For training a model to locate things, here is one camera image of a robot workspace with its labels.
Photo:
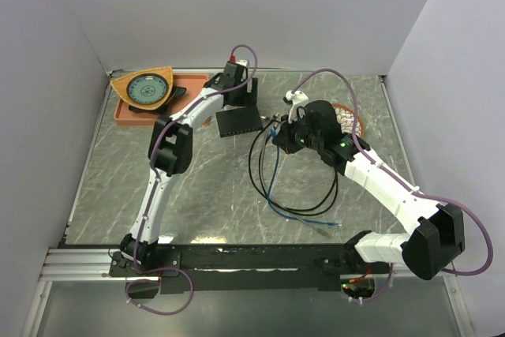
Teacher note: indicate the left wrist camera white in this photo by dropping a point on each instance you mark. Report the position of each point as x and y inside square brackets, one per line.
[239, 61]

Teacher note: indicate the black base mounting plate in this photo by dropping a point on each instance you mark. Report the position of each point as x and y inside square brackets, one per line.
[206, 267]

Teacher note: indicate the black dish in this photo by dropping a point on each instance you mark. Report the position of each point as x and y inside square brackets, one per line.
[176, 93]

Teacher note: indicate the blue patterned round plate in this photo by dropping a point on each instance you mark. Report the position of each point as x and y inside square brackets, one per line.
[147, 89]

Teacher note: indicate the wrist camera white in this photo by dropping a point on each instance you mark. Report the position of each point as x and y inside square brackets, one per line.
[239, 61]
[295, 99]

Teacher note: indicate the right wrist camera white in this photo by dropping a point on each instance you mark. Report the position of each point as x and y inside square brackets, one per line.
[295, 99]

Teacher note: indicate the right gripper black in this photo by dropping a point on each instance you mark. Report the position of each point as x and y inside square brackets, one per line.
[284, 136]

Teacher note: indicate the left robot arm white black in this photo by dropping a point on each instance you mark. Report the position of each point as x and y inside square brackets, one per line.
[171, 152]

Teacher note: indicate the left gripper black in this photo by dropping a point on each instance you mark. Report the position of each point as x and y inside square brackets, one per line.
[249, 99]

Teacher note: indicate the black network switch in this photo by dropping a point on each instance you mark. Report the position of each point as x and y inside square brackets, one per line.
[239, 121]

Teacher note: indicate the aluminium rail frame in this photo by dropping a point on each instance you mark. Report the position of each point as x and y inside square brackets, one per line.
[433, 230]

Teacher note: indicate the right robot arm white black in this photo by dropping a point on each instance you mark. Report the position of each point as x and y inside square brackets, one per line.
[433, 230]

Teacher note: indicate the flower patterned brown bowl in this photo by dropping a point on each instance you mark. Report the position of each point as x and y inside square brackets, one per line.
[345, 117]

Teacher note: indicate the salmon pink tray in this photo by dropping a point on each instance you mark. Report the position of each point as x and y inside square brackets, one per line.
[192, 82]

